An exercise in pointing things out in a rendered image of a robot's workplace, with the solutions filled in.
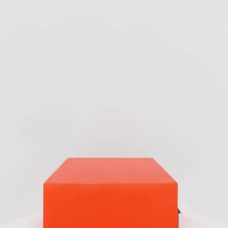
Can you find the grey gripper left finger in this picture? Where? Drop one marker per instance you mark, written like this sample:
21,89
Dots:
36,223

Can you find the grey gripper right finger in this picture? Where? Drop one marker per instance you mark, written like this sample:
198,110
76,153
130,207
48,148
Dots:
183,222

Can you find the small red cube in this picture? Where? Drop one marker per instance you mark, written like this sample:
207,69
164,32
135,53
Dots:
110,201

